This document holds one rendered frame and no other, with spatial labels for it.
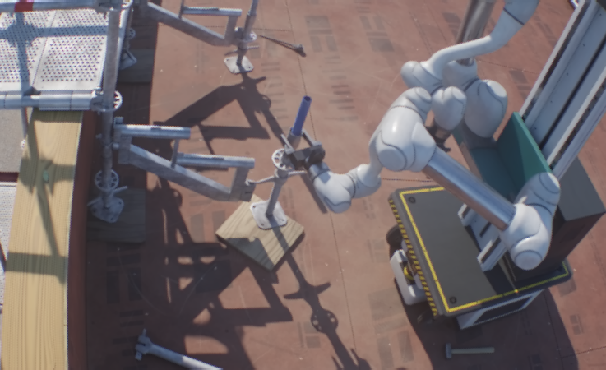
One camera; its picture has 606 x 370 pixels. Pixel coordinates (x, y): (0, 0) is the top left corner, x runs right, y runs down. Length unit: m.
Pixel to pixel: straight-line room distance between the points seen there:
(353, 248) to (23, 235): 1.70
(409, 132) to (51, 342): 1.31
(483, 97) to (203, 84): 1.76
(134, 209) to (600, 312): 2.75
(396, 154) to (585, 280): 2.16
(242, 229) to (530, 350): 1.64
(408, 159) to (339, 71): 2.07
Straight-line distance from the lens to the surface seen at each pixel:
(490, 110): 2.47
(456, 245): 2.90
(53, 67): 2.58
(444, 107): 2.23
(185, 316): 2.72
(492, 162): 2.58
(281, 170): 2.72
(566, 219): 2.61
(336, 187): 2.46
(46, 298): 1.97
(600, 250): 4.05
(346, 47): 4.17
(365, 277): 3.02
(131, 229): 2.91
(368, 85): 3.92
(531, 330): 3.32
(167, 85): 3.59
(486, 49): 2.20
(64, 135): 2.37
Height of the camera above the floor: 2.43
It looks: 49 degrees down
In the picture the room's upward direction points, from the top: 21 degrees clockwise
